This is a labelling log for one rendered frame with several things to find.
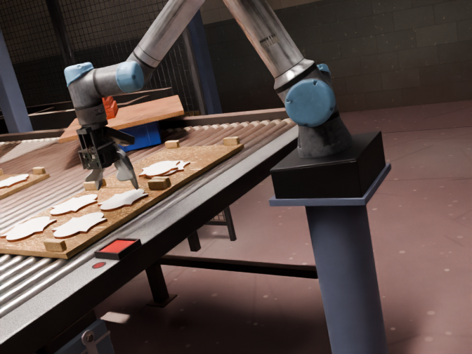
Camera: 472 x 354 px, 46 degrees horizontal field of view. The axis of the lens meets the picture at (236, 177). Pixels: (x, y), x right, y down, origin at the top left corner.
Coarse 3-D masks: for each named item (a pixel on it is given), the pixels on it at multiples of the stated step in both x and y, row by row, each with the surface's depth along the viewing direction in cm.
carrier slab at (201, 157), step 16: (240, 144) 193; (144, 160) 200; (160, 160) 195; (176, 160) 190; (192, 160) 185; (208, 160) 181; (112, 176) 187; (144, 176) 179; (176, 176) 170; (192, 176) 170
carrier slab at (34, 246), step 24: (96, 192) 172; (120, 192) 166; (168, 192) 159; (48, 216) 158; (72, 216) 154; (120, 216) 145; (0, 240) 147; (24, 240) 143; (72, 240) 135; (96, 240) 136
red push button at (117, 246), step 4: (120, 240) 131; (112, 244) 129; (116, 244) 128; (120, 244) 128; (124, 244) 127; (128, 244) 127; (108, 248) 127; (112, 248) 127; (116, 248) 126; (120, 248) 126
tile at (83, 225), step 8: (88, 216) 148; (96, 216) 146; (64, 224) 146; (72, 224) 144; (80, 224) 143; (88, 224) 142; (96, 224) 142; (56, 232) 141; (64, 232) 139; (72, 232) 138; (80, 232) 139
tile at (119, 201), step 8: (128, 192) 162; (136, 192) 160; (144, 192) 160; (112, 200) 158; (120, 200) 156; (128, 200) 154; (136, 200) 154; (104, 208) 152; (112, 208) 151; (120, 208) 151
